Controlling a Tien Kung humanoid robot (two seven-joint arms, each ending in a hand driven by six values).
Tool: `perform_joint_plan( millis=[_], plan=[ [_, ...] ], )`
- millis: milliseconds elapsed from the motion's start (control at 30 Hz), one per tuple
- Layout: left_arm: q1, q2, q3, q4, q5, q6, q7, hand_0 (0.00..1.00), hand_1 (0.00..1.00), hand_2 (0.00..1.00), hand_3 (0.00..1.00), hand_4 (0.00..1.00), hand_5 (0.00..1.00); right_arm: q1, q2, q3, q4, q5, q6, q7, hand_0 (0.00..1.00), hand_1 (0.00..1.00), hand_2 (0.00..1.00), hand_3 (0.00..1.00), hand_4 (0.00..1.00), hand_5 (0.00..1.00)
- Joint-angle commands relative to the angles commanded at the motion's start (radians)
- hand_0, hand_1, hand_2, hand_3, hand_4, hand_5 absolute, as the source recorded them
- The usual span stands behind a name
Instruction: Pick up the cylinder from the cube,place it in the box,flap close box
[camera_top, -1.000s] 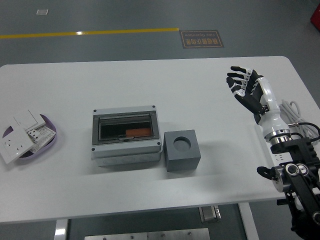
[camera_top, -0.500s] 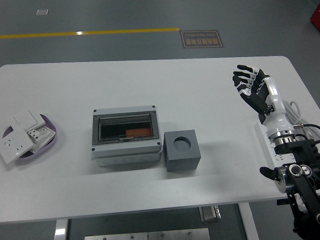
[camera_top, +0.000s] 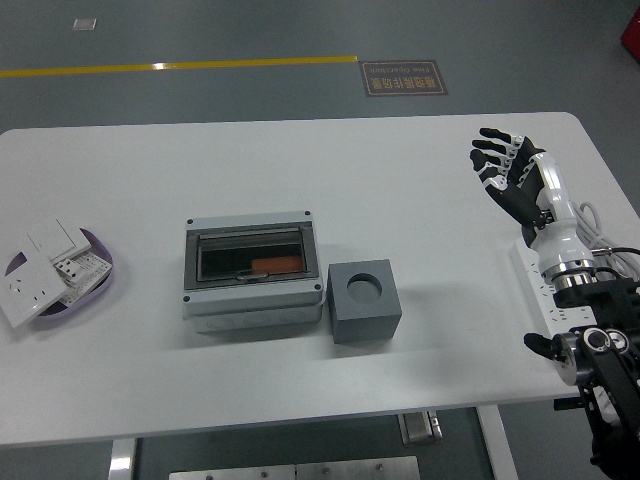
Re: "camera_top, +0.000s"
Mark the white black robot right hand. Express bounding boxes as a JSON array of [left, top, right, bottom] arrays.
[[468, 127, 596, 275]]

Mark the orange cylinder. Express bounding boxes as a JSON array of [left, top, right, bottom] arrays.
[[251, 257, 303, 275]]

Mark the smoky transparent box lid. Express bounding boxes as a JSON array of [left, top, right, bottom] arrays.
[[184, 222, 320, 293]]

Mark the grey cube with round recess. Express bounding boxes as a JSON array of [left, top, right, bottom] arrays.
[[327, 258, 404, 345]]

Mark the white power strip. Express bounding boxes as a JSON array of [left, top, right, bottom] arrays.
[[509, 238, 599, 337]]

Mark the red object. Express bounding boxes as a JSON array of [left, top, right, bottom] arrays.
[[619, 7, 640, 54]]

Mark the brown floor sign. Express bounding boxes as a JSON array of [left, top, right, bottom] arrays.
[[358, 59, 449, 98]]

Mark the white table leg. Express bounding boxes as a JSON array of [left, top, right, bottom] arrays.
[[107, 438, 137, 480], [474, 404, 520, 480]]

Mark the yellow floor tape line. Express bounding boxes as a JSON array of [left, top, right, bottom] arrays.
[[0, 54, 359, 79]]

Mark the white perforated socket module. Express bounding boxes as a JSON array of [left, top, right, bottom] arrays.
[[49, 249, 112, 305]]

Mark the small white socket insert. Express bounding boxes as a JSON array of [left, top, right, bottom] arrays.
[[53, 257, 84, 286]]

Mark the purple plastic tray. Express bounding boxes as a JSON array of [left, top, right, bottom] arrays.
[[4, 227, 115, 331]]

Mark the grey metal table bracket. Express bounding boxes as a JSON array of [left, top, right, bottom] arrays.
[[398, 410, 444, 447]]

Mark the grey electrical enclosure box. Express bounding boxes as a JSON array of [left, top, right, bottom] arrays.
[[182, 209, 324, 334]]

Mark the grey metal base plate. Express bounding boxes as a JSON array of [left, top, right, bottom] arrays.
[[168, 455, 421, 480]]

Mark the white wall switch panel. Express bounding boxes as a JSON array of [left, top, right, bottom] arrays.
[[14, 218, 94, 261]]

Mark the white wall socket panel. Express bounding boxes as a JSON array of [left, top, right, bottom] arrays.
[[0, 252, 69, 329]]

